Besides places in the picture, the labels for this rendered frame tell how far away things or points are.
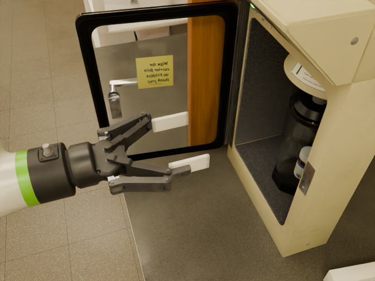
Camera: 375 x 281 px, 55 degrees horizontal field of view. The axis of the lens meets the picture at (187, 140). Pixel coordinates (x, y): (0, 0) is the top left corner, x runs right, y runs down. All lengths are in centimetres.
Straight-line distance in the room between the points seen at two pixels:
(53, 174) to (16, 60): 287
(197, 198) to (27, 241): 133
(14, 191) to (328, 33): 48
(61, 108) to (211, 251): 209
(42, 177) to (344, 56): 45
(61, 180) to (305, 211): 43
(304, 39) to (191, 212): 58
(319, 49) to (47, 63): 297
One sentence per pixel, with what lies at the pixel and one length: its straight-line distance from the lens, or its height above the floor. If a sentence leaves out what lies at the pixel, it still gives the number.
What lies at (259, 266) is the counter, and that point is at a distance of 84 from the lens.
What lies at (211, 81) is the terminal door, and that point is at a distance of 81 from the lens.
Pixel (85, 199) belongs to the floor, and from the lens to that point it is 214.
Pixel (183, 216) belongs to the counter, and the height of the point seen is 94.
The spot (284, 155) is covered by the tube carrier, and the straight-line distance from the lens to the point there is 79.
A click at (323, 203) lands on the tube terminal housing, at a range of 72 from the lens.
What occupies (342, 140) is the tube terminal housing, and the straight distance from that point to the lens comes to 59.
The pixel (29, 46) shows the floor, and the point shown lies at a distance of 358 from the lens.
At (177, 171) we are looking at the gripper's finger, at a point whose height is 123.
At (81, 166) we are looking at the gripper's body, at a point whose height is 125.
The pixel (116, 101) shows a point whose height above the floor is 120.
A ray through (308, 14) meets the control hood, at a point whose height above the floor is 151.
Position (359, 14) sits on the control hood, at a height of 151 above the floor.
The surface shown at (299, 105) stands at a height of 125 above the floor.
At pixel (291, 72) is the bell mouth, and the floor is 133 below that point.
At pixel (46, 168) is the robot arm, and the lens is 59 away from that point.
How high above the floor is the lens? 168
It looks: 45 degrees down
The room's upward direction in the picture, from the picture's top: straight up
